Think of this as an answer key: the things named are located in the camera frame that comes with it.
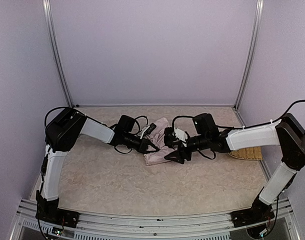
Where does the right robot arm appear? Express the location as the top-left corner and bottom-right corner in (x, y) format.
(164, 113), (305, 205)

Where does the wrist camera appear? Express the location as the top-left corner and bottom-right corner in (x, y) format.
(138, 123), (157, 139)
(163, 127), (190, 149)

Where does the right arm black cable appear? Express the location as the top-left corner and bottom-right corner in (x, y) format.
(267, 99), (305, 126)

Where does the left aluminium frame post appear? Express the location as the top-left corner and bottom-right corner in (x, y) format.
(42, 0), (74, 107)

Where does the aluminium front rail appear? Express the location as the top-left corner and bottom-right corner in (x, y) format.
(8, 198), (303, 240)

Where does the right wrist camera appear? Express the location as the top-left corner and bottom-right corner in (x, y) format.
(163, 127), (190, 149)

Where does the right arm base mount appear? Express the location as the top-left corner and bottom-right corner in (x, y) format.
(230, 205), (275, 228)

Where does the aluminium frame post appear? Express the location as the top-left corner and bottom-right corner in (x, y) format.
(42, 0), (74, 107)
(234, 0), (265, 112)

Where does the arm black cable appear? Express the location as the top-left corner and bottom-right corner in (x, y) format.
(131, 114), (149, 133)
(267, 99), (305, 126)

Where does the woven bamboo tray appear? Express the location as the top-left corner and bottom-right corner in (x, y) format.
(228, 146), (263, 161)

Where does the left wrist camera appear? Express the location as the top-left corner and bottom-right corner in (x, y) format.
(138, 123), (157, 139)

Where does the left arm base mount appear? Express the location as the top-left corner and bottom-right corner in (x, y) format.
(35, 206), (80, 229)

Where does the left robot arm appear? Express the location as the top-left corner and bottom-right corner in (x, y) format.
(36, 106), (160, 203)

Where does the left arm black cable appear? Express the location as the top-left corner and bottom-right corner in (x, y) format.
(131, 114), (149, 133)

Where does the right aluminium frame post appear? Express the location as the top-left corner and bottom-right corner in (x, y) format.
(234, 0), (265, 112)

